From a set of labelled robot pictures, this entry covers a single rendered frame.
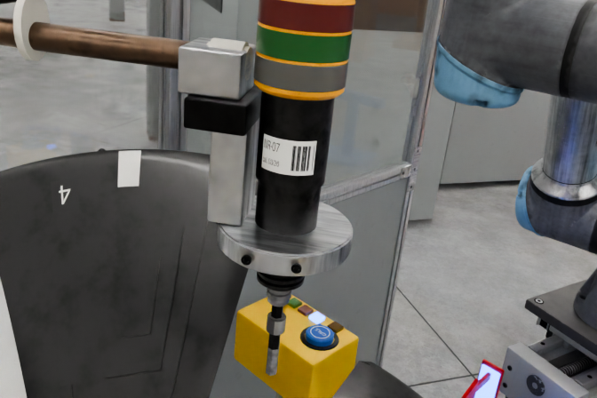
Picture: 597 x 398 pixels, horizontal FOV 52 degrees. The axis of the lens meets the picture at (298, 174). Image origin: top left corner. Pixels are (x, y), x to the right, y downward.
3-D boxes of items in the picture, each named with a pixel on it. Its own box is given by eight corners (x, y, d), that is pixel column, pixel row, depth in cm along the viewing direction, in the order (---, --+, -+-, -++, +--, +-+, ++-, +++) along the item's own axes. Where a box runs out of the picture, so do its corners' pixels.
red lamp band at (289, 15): (247, 25, 26) (249, -4, 25) (268, 14, 30) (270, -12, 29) (348, 37, 25) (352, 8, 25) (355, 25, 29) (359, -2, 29)
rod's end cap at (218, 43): (202, 40, 28) (244, 45, 27) (215, 34, 29) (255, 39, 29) (201, 83, 28) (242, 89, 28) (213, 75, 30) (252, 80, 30)
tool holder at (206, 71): (158, 257, 29) (160, 53, 26) (203, 199, 36) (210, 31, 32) (343, 289, 28) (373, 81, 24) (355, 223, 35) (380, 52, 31)
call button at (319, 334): (298, 339, 86) (300, 330, 86) (318, 329, 89) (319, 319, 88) (320, 354, 84) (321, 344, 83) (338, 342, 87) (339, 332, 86)
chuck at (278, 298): (263, 306, 33) (266, 267, 32) (268, 292, 34) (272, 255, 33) (288, 310, 32) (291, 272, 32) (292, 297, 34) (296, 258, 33)
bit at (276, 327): (260, 376, 34) (266, 298, 33) (264, 364, 35) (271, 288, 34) (278, 379, 34) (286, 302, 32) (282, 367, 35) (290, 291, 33)
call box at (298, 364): (232, 366, 94) (235, 308, 91) (278, 340, 101) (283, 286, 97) (306, 425, 84) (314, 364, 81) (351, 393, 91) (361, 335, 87)
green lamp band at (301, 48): (244, 55, 26) (246, 27, 26) (266, 41, 30) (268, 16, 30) (344, 68, 26) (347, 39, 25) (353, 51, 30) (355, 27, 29)
